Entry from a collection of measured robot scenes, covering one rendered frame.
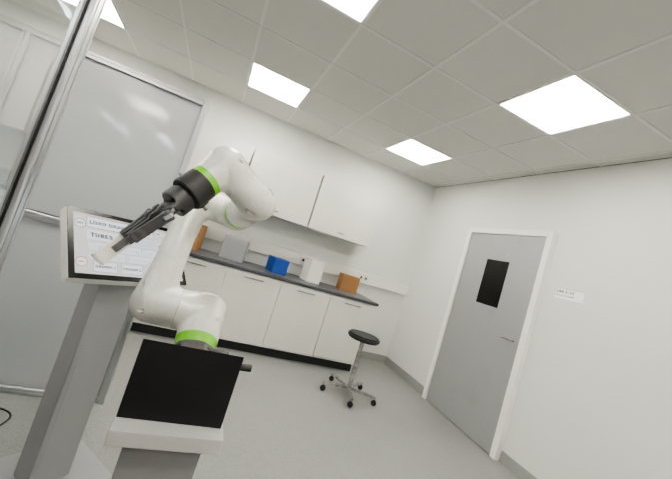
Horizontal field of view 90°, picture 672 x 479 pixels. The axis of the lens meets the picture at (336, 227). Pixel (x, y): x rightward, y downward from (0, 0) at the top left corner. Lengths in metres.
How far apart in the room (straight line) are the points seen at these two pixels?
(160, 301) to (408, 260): 4.43
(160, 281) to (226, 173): 0.45
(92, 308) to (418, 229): 4.43
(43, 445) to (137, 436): 0.96
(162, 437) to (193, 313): 0.34
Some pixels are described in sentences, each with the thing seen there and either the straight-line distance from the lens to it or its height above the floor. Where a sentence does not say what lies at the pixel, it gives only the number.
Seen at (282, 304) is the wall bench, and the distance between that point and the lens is 3.91.
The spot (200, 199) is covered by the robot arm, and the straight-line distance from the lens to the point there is 0.91.
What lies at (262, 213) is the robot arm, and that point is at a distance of 0.94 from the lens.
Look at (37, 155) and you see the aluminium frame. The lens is 1.34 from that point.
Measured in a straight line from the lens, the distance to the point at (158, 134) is 2.52.
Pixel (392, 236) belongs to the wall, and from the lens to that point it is 5.10.
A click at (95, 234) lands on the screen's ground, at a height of 1.11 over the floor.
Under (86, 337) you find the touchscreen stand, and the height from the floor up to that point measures 0.68.
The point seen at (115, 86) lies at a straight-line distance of 2.63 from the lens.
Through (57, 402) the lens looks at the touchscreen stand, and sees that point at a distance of 1.94.
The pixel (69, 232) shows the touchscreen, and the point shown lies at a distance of 1.65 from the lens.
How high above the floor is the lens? 1.33
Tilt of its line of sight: 4 degrees up
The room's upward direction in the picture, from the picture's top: 18 degrees clockwise
